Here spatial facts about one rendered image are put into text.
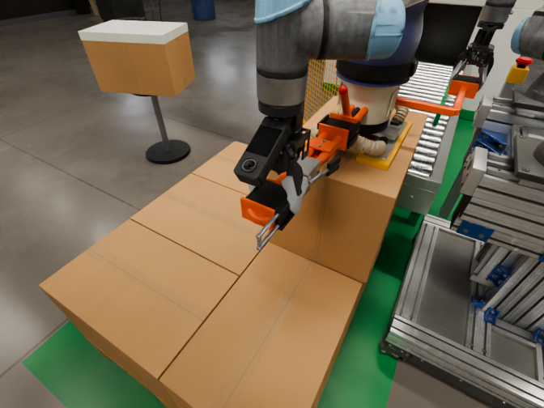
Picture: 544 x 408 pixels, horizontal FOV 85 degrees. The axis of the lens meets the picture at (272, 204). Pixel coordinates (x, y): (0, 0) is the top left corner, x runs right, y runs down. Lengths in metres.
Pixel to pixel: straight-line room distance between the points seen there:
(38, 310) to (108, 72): 1.60
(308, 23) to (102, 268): 1.11
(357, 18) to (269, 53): 0.12
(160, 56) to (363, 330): 2.08
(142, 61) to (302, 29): 2.03
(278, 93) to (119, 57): 2.11
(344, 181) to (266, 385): 0.61
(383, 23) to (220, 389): 0.90
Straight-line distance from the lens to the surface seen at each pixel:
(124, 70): 2.51
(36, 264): 2.32
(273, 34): 0.43
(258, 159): 0.45
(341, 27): 0.44
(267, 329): 1.01
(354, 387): 1.56
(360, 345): 1.64
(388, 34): 0.46
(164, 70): 2.35
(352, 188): 0.87
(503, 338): 1.68
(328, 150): 0.73
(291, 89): 0.45
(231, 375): 0.97
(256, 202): 0.55
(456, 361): 1.50
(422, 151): 1.98
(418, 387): 1.65
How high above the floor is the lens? 1.46
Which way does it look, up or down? 41 degrees down
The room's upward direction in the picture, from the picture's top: straight up
